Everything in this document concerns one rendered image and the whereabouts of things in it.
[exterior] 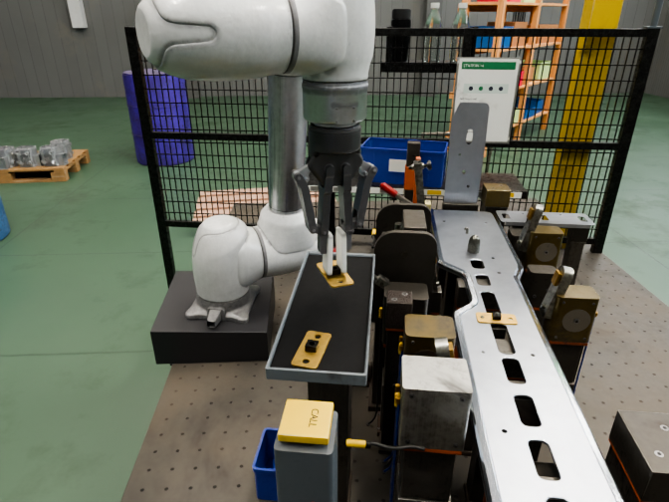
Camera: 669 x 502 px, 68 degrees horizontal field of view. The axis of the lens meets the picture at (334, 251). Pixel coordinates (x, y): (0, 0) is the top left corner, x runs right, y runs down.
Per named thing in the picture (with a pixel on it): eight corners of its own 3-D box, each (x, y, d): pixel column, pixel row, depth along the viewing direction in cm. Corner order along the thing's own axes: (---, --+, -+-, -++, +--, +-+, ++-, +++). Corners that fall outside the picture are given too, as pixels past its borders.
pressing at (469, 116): (477, 203, 172) (490, 103, 157) (443, 202, 173) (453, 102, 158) (477, 203, 172) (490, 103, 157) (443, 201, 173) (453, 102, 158)
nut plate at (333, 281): (354, 284, 78) (354, 278, 77) (332, 288, 77) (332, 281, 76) (336, 261, 85) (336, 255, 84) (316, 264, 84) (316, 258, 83)
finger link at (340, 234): (335, 226, 79) (339, 226, 79) (335, 265, 82) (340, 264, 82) (341, 234, 76) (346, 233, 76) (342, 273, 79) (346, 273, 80)
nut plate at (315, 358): (317, 371, 67) (316, 364, 67) (290, 366, 68) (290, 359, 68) (332, 335, 75) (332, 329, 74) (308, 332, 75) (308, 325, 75)
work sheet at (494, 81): (509, 143, 189) (522, 57, 176) (449, 142, 191) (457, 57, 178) (508, 142, 191) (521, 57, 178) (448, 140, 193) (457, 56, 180)
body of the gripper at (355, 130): (314, 128, 65) (315, 195, 70) (372, 125, 68) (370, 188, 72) (299, 119, 72) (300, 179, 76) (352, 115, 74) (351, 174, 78)
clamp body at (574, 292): (580, 423, 120) (616, 301, 105) (531, 419, 122) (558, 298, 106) (571, 404, 126) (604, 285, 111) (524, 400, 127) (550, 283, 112)
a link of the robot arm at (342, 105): (378, 82, 65) (376, 127, 67) (353, 74, 73) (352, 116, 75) (313, 85, 62) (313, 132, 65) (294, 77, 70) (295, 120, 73)
